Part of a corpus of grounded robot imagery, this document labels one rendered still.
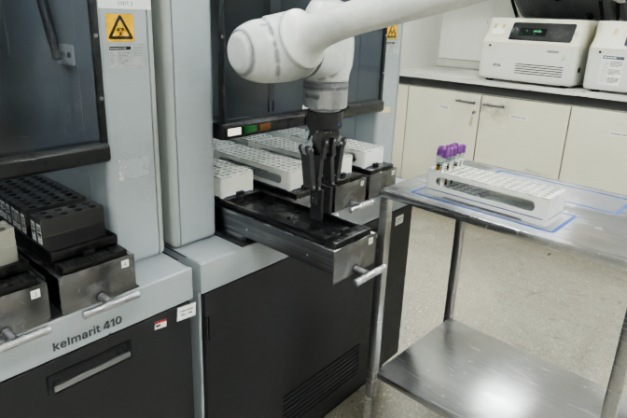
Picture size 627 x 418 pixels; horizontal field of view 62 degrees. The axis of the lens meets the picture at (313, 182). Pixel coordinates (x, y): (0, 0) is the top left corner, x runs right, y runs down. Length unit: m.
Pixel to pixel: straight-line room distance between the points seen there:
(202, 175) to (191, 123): 0.12
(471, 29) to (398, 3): 3.25
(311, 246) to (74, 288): 0.42
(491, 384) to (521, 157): 1.94
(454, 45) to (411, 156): 0.96
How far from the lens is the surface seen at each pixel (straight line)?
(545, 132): 3.26
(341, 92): 1.05
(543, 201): 1.20
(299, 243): 1.05
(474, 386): 1.60
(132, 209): 1.09
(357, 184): 1.44
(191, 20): 1.10
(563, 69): 3.20
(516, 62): 3.29
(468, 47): 4.10
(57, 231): 1.01
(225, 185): 1.23
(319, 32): 0.86
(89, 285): 0.98
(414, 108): 3.60
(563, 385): 1.70
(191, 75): 1.11
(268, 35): 0.88
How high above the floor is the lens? 1.22
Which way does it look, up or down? 17 degrees down
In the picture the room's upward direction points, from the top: 2 degrees clockwise
